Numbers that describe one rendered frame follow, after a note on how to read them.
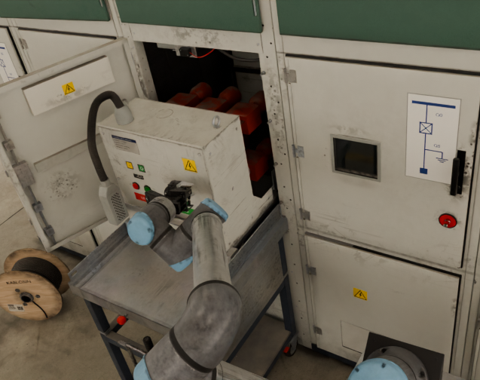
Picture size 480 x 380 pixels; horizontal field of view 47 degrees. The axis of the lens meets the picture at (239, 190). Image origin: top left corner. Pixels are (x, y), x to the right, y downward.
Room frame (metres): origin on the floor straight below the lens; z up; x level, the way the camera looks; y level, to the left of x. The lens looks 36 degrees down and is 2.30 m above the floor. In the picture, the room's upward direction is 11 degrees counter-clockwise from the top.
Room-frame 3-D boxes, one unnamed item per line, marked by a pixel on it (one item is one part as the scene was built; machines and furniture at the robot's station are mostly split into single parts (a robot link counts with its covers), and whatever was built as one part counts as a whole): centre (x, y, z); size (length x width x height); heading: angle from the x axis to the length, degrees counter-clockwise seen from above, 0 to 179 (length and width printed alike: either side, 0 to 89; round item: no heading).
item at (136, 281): (1.69, 0.28, 0.82); 0.68 x 0.62 x 0.06; 141
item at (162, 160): (1.68, 0.29, 1.15); 0.48 x 0.01 x 0.48; 51
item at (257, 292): (1.69, 0.28, 0.46); 0.64 x 0.58 x 0.66; 141
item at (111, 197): (1.76, 0.49, 1.09); 0.08 x 0.05 x 0.17; 141
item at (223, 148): (1.88, 0.12, 1.15); 0.51 x 0.50 x 0.48; 141
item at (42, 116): (2.03, 0.60, 1.21); 0.63 x 0.07 x 0.74; 121
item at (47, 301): (2.38, 1.28, 0.20); 0.40 x 0.22 x 0.40; 80
